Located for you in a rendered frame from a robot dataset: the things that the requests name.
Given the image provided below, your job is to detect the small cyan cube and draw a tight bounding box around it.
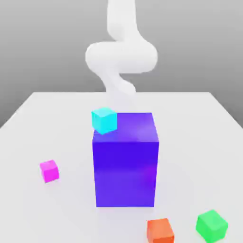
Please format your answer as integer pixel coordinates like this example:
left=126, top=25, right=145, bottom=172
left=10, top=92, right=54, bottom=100
left=91, top=107, right=118, bottom=135

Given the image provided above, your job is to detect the small green cube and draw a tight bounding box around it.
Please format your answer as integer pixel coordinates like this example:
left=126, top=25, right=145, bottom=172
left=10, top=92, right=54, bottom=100
left=195, top=209, right=229, bottom=243

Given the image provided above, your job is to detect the large purple box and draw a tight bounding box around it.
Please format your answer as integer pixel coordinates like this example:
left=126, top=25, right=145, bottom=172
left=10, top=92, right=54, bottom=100
left=92, top=112, right=159, bottom=208

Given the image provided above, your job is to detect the small orange cube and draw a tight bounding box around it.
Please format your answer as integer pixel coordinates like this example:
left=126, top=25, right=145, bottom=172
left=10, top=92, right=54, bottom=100
left=146, top=218, right=175, bottom=243

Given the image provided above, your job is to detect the small magenta cube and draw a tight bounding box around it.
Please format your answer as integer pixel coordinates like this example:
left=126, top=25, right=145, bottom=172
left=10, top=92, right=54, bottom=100
left=39, top=159, right=60, bottom=184

